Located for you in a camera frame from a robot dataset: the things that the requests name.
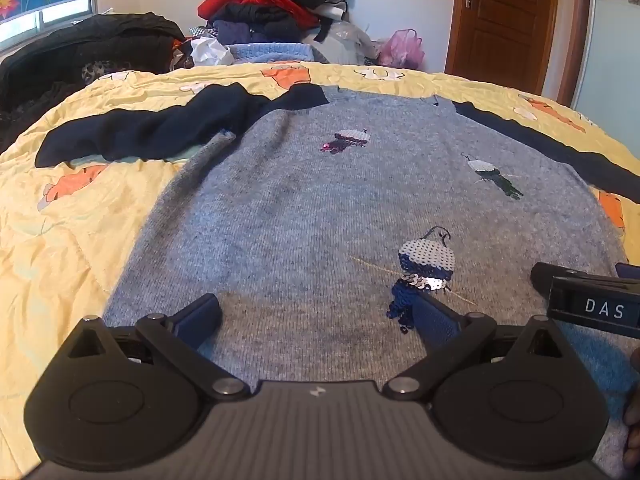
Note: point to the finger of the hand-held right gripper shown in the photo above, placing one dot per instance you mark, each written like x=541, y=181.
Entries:
x=555, y=272

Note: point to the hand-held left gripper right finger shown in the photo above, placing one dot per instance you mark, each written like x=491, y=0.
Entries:
x=437, y=325

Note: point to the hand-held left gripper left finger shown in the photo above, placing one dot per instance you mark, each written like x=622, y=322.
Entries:
x=200, y=317

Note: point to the grey sweater with navy sleeves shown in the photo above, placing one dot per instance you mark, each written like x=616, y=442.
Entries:
x=300, y=210

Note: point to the pile of black clothes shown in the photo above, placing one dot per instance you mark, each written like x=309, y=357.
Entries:
x=100, y=45

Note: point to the person's right hand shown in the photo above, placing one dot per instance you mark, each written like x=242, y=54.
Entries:
x=634, y=430

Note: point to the yellow printed blanket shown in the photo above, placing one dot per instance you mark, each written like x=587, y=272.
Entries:
x=75, y=240

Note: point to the pale panel with flower decals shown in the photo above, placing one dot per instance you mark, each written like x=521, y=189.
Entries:
x=612, y=35

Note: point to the brown wooden door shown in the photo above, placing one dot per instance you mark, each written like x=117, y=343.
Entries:
x=505, y=25

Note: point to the white crumpled bag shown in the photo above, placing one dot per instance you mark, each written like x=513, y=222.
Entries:
x=210, y=50

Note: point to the pink plastic bag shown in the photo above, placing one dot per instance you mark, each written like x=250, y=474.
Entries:
x=402, y=50

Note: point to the blue knitted cloth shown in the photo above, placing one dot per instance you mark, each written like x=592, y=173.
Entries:
x=270, y=52

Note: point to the clear plastic bag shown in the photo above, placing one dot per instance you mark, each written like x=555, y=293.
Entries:
x=340, y=42

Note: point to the navy garment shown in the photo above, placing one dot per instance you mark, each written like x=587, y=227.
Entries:
x=250, y=22

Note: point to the window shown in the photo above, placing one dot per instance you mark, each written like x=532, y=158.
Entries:
x=55, y=17

